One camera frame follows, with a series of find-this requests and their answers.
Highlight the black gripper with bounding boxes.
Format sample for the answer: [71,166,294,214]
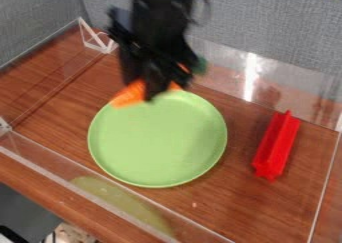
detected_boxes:
[107,6,201,101]

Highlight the orange toy carrot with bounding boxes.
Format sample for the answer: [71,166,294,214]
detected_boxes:
[109,55,210,109]

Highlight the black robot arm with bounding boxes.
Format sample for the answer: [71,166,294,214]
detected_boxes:
[107,0,208,101]

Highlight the green round plate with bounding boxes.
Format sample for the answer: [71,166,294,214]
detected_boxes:
[87,91,229,188]

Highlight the red plastic block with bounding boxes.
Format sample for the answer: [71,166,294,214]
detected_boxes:
[252,110,301,181]

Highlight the clear acrylic corner bracket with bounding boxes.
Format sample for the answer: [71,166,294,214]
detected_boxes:
[78,17,118,54]

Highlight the clear acrylic barrier wall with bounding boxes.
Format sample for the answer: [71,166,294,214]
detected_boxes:
[0,19,342,243]

